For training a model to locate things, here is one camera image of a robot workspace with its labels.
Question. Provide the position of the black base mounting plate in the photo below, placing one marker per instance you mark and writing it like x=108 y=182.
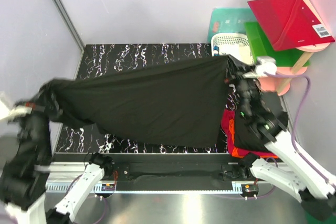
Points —
x=177 y=172

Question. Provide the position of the teal plastic board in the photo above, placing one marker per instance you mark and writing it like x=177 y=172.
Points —
x=229 y=20

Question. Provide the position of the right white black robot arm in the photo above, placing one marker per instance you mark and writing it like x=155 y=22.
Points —
x=308 y=182

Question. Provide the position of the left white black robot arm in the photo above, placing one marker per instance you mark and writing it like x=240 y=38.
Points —
x=24 y=177

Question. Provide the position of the orange t shirt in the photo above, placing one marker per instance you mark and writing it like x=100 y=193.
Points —
x=238 y=152

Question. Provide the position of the white plastic laundry basket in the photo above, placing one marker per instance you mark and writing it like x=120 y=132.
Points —
x=229 y=38

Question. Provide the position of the aluminium frame rail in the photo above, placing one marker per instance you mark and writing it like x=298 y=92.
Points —
x=63 y=178

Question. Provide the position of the green plastic sheet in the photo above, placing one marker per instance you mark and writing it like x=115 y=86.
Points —
x=261 y=46

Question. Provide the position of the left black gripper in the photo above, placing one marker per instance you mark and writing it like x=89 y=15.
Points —
x=46 y=100

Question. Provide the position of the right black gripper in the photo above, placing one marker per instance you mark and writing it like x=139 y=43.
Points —
x=241 y=77

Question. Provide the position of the left corner aluminium post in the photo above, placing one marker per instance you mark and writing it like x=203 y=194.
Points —
x=69 y=24

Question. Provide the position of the red plastic sheet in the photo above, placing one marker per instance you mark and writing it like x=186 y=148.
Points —
x=289 y=23

